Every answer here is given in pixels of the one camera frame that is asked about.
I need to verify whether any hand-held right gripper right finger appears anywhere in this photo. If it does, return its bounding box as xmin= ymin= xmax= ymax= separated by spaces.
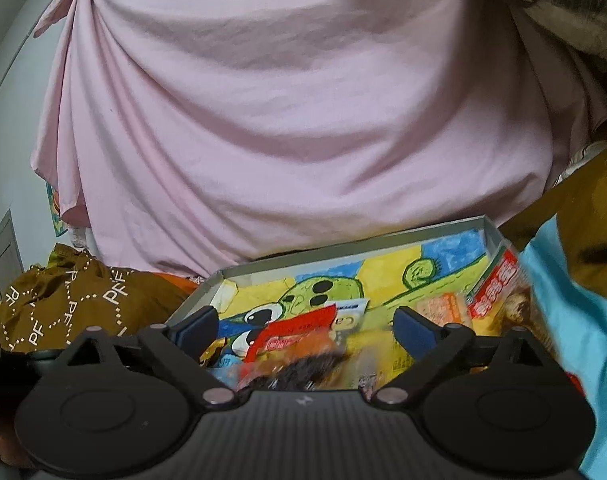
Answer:
xmin=372 ymin=307 xmax=554 ymax=408

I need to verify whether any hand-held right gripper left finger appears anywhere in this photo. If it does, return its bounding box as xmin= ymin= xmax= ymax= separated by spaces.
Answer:
xmin=58 ymin=305 xmax=240 ymax=408

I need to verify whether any rice cracker packet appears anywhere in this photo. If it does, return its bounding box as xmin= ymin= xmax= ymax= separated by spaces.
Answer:
xmin=413 ymin=291 xmax=473 ymax=336

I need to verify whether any yellow green snack packet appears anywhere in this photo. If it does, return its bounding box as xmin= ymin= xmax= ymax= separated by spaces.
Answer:
xmin=343 ymin=327 xmax=411 ymax=378

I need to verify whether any red white snack packet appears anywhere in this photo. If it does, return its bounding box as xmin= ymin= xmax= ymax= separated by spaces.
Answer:
xmin=244 ymin=304 xmax=369 ymax=363

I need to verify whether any quail egg packet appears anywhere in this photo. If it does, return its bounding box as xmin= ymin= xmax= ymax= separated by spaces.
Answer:
xmin=471 ymin=247 xmax=537 ymax=336

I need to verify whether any grey tray with cartoon lining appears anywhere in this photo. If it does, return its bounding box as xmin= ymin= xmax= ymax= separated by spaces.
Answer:
xmin=164 ymin=215 xmax=534 ymax=396

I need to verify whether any brown patterned quilt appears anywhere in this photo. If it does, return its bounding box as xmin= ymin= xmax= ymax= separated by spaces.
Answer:
xmin=0 ymin=242 xmax=204 ymax=356

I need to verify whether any colourful cartoon bedsheet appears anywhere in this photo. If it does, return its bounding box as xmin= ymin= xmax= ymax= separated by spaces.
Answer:
xmin=151 ymin=140 xmax=607 ymax=480

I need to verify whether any pink cloth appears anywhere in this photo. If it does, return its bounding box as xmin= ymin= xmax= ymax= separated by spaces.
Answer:
xmin=30 ymin=0 xmax=607 ymax=281

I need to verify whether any clear bag of clothes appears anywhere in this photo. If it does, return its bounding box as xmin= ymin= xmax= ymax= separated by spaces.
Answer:
xmin=423 ymin=0 xmax=607 ymax=68

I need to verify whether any wall poster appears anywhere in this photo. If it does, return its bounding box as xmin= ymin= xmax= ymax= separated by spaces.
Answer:
xmin=44 ymin=180 xmax=69 ymax=237

